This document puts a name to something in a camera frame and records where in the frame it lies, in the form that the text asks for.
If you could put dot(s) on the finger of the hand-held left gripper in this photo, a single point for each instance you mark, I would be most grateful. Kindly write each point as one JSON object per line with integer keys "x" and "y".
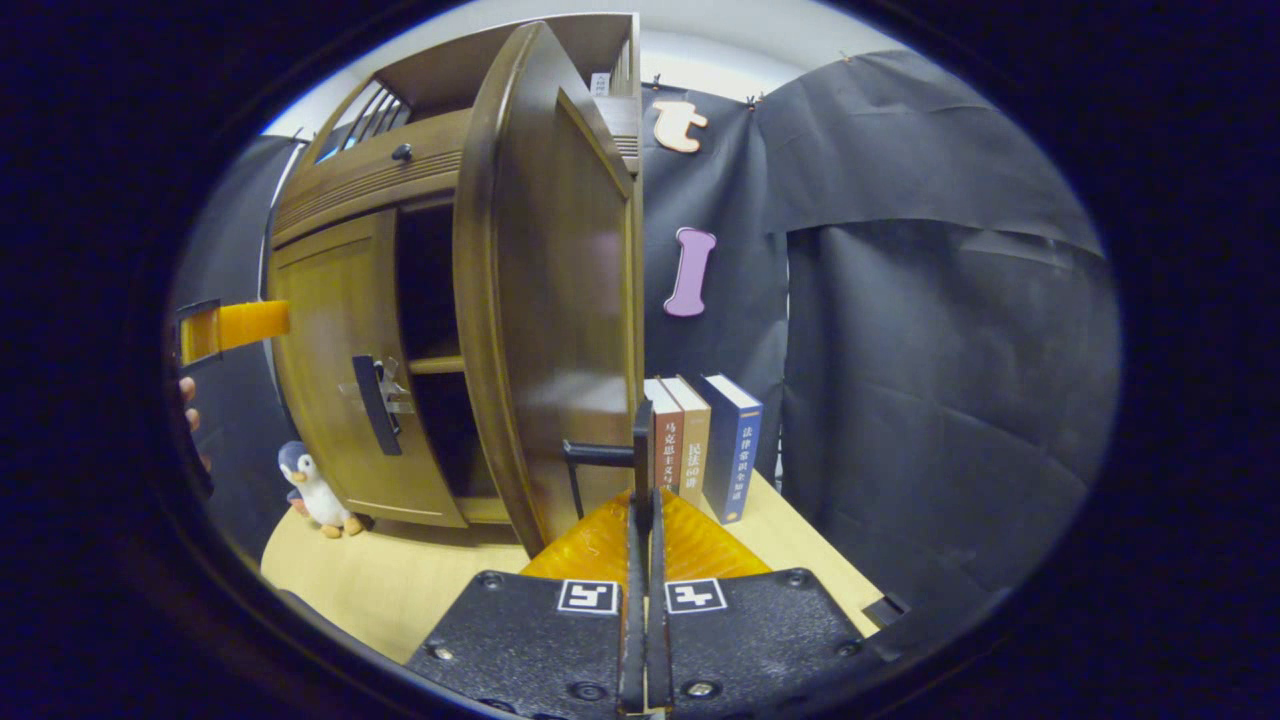
{"x": 250, "y": 323}

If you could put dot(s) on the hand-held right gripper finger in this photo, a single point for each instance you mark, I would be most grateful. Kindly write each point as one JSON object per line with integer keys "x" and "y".
{"x": 632, "y": 640}
{"x": 657, "y": 640}

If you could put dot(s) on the wooden shoe cabinet door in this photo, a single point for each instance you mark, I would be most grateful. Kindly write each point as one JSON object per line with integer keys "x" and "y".
{"x": 550, "y": 300}
{"x": 330, "y": 330}

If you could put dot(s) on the wooden double-door shoe cabinet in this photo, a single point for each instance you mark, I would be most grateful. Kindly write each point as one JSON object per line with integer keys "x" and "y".
{"x": 360, "y": 180}

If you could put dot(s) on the penguin plush toy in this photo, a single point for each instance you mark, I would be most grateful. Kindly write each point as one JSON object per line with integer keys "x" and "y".
{"x": 318, "y": 490}

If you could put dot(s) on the wooden inner shelf board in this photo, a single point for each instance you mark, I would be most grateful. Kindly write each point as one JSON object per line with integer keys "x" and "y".
{"x": 437, "y": 365}

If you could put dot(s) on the red-brown book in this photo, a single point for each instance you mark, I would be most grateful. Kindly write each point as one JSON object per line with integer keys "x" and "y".
{"x": 666, "y": 440}

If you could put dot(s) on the tan book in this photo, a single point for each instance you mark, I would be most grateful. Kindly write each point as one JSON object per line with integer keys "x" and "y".
{"x": 695, "y": 440}

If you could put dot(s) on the blue hardcover book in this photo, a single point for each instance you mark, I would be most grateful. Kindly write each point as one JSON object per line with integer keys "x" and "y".
{"x": 732, "y": 450}

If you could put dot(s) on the black backdrop cloth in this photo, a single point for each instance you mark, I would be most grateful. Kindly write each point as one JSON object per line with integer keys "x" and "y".
{"x": 930, "y": 400}
{"x": 745, "y": 300}

